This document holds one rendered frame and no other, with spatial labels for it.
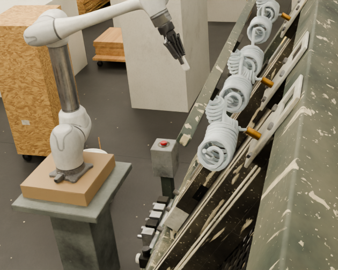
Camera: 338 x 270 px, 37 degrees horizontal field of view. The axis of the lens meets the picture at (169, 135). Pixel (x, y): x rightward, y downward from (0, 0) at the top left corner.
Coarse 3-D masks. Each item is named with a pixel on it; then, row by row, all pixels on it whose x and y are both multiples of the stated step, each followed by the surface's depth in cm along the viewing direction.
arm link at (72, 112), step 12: (48, 12) 249; (60, 12) 254; (48, 48) 260; (60, 48) 258; (60, 60) 261; (60, 72) 264; (72, 72) 270; (60, 84) 268; (72, 84) 270; (60, 96) 272; (72, 96) 272; (72, 108) 275; (84, 108) 283; (60, 120) 278; (72, 120) 275; (84, 120) 279; (84, 132) 278
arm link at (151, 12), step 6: (144, 0) 225; (150, 0) 224; (156, 0) 224; (162, 0) 226; (144, 6) 227; (150, 6) 225; (156, 6) 225; (162, 6) 226; (150, 12) 227; (156, 12) 226
